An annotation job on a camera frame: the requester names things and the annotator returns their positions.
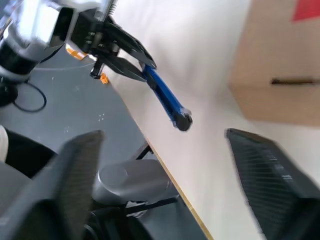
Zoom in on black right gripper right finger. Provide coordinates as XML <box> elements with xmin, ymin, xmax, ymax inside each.
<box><xmin>225</xmin><ymin>127</ymin><xmax>320</xmax><ymax>240</ymax></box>

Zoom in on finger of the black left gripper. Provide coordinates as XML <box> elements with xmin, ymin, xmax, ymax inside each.
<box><xmin>109</xmin><ymin>21</ymin><xmax>158</xmax><ymax>69</ymax></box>
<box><xmin>99</xmin><ymin>55</ymin><xmax>148</xmax><ymax>83</ymax></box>

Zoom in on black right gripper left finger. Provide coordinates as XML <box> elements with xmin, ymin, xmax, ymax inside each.
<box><xmin>0</xmin><ymin>129</ymin><xmax>105</xmax><ymax>240</ymax></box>

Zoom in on blue box cutter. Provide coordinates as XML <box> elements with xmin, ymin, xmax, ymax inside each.
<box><xmin>141</xmin><ymin>63</ymin><xmax>194</xmax><ymax>133</ymax></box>

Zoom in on brown cardboard box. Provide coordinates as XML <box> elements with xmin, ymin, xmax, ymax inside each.
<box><xmin>228</xmin><ymin>0</ymin><xmax>320</xmax><ymax>126</ymax></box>

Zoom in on red tape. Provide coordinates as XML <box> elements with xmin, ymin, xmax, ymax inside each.
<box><xmin>291</xmin><ymin>0</ymin><xmax>320</xmax><ymax>23</ymax></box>

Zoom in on orange white object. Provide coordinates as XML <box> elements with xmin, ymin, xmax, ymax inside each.
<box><xmin>65</xmin><ymin>43</ymin><xmax>89</xmax><ymax>61</ymax></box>

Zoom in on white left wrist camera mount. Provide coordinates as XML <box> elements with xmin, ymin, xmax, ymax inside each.
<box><xmin>32</xmin><ymin>0</ymin><xmax>118</xmax><ymax>51</ymax></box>

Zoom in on black cable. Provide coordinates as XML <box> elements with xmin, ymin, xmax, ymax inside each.
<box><xmin>0</xmin><ymin>79</ymin><xmax>48</xmax><ymax>113</ymax></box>

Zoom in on black table frame bracket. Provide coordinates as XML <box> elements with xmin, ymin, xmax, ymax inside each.
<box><xmin>134</xmin><ymin>141</ymin><xmax>154</xmax><ymax>160</ymax></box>

